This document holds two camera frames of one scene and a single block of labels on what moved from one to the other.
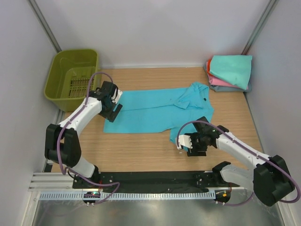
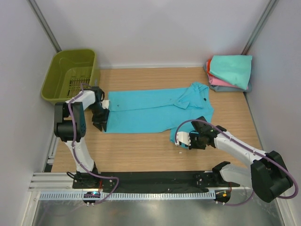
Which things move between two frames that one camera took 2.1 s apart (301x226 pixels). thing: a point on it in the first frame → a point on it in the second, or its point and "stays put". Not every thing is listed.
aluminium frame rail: x=63 y=181 stays put
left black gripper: x=113 y=112 → x=99 y=117
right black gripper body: x=196 y=149 stays put
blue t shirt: x=160 y=110 stays put
